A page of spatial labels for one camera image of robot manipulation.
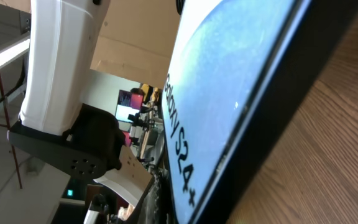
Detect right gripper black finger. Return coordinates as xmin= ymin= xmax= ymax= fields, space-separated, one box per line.
xmin=129 ymin=169 xmax=172 ymax=224

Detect Samsung Galaxy smartphone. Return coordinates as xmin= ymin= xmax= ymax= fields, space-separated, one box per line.
xmin=162 ymin=0 xmax=358 ymax=223

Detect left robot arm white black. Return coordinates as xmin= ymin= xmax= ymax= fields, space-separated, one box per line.
xmin=7 ymin=0 xmax=152 ymax=206

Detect background computer monitor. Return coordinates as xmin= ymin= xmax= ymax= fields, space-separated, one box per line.
xmin=115 ymin=90 xmax=144 ymax=123

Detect ceiling fluorescent light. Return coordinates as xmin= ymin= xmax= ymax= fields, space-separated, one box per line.
xmin=0 ymin=35 xmax=30 ymax=69

